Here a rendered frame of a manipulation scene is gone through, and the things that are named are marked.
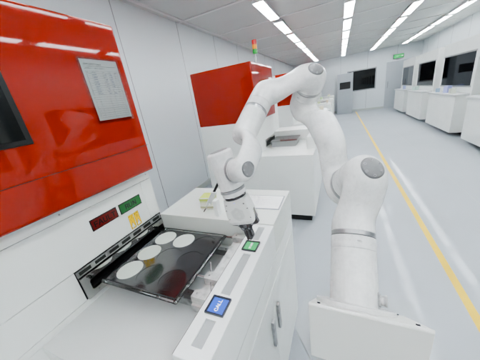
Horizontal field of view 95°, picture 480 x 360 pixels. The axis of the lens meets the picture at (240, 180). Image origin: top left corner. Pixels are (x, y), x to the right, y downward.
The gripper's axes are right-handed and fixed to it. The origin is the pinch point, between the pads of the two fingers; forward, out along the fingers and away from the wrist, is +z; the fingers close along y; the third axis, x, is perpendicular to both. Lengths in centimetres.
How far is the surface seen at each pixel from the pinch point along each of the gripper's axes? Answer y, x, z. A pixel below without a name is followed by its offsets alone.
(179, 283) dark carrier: -23.6, -17.8, 7.1
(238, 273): -1.0, -13.5, 6.1
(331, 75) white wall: 7, 1304, -85
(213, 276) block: -12.4, -12.5, 8.6
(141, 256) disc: -50, -9, 2
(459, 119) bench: 250, 582, 123
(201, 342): -0.9, -35.6, 6.0
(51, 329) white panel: -60, -42, 5
